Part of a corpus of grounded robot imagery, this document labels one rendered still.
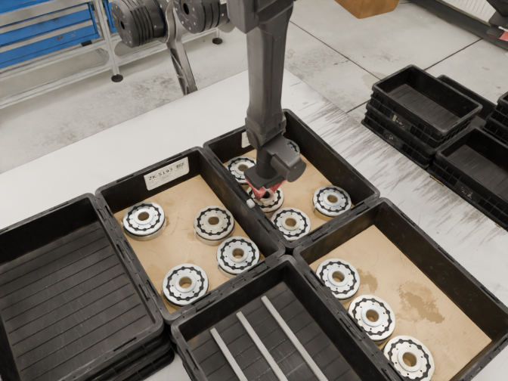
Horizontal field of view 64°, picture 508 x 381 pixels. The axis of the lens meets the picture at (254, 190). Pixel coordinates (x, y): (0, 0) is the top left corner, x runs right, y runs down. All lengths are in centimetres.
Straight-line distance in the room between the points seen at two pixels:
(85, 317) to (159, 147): 67
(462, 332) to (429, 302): 9
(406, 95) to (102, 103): 183
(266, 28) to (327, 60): 263
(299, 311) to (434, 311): 31
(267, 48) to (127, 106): 219
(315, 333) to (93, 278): 53
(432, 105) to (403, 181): 79
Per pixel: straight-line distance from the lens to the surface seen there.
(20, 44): 271
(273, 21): 61
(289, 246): 92
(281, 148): 90
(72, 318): 102
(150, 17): 171
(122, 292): 101
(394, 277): 106
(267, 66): 68
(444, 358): 102
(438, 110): 215
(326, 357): 95
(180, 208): 111
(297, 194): 114
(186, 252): 103
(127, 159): 144
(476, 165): 213
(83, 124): 273
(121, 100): 284
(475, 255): 136
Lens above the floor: 171
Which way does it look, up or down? 51 degrees down
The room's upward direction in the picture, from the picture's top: 4 degrees clockwise
